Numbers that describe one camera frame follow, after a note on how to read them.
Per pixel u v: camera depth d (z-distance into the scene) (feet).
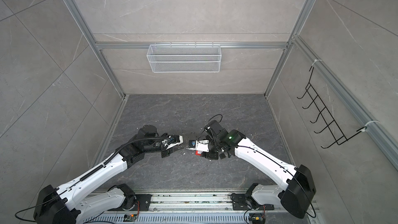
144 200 2.40
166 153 2.12
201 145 2.09
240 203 2.37
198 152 2.40
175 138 1.97
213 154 2.17
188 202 2.45
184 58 3.31
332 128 2.11
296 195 1.22
